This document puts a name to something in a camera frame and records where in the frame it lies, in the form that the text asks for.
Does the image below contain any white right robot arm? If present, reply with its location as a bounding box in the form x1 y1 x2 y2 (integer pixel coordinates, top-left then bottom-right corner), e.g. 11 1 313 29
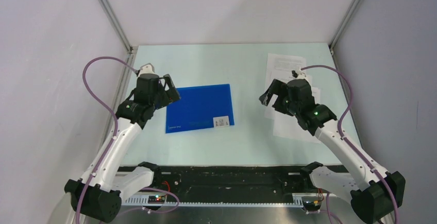
259 79 406 223

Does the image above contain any left controller board with leds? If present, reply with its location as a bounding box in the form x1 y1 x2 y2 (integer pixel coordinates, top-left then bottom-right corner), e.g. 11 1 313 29
147 195 166 204

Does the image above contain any controller board with leds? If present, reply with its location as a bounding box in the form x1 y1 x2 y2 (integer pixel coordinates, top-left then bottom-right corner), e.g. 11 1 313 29
302 200 321 212
147 195 166 204

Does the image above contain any top white paper sheet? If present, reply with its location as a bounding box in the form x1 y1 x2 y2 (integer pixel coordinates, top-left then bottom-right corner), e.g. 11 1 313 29
265 53 307 80

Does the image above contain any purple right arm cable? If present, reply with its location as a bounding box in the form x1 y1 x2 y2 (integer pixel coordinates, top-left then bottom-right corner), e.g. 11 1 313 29
300 64 400 224

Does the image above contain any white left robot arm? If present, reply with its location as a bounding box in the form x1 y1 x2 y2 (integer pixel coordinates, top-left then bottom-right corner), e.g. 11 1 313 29
64 73 180 223

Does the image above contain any right controller board with leds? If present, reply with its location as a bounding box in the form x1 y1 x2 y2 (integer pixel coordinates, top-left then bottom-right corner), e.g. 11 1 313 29
302 200 321 212

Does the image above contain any bottom white paper sheet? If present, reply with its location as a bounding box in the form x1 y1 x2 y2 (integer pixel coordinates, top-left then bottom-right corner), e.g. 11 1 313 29
264 95 321 144

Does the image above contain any aluminium frame post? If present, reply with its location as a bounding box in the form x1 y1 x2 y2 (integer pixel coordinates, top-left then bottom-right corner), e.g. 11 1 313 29
329 0 363 54
98 0 132 53

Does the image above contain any grey slotted cable duct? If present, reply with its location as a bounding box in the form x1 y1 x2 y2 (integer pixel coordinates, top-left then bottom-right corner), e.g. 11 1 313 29
121 195 305 208

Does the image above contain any blue plastic folder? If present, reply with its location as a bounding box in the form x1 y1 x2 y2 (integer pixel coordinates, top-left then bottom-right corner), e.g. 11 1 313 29
165 84 234 133

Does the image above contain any left aluminium frame post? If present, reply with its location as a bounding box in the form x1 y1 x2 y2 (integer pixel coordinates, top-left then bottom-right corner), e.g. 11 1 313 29
98 0 132 53

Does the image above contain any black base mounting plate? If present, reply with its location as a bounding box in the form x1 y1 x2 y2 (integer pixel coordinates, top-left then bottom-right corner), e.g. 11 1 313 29
117 165 349 204

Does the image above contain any right aluminium frame post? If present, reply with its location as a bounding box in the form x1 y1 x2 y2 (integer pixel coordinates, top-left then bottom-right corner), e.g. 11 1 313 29
329 0 363 54

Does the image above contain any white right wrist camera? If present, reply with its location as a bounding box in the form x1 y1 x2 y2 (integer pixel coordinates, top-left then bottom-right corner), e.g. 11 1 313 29
292 68 308 81

